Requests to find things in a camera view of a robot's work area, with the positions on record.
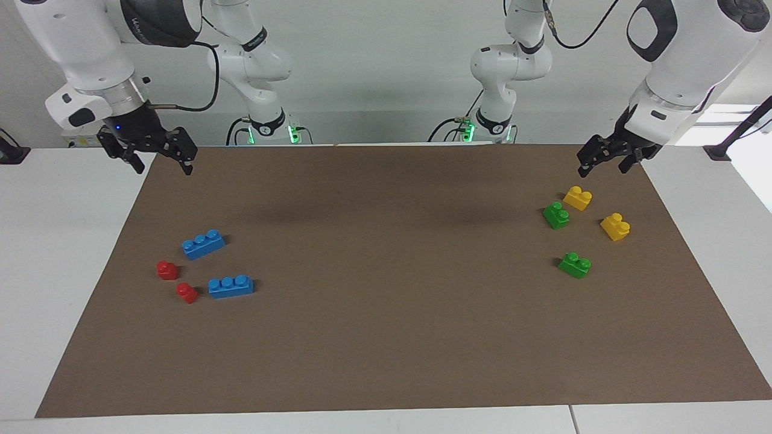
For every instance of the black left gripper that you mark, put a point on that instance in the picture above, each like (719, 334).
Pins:
(630, 144)

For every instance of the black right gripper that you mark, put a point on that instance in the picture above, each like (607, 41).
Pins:
(136, 129)

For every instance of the green two-stud toy brick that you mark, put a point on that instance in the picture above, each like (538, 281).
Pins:
(574, 266)
(556, 217)

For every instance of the blue three-stud toy brick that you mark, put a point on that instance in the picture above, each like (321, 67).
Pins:
(203, 246)
(231, 288)

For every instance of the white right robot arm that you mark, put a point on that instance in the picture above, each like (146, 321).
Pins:
(78, 36)

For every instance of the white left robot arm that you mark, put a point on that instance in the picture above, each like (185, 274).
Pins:
(687, 54)

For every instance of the yellow two-stud toy brick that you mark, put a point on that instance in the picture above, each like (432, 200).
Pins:
(577, 199)
(615, 228)

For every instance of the black angled stand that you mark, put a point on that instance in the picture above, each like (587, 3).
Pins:
(721, 150)

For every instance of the red one-stud toy brick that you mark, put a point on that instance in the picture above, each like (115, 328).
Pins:
(187, 294)
(167, 270)

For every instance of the white connector with green light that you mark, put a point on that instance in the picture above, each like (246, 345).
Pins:
(467, 129)
(294, 131)

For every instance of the brown table mat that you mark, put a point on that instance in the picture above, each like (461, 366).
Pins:
(386, 337)

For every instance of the white wall socket box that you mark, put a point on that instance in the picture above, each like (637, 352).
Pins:
(78, 140)

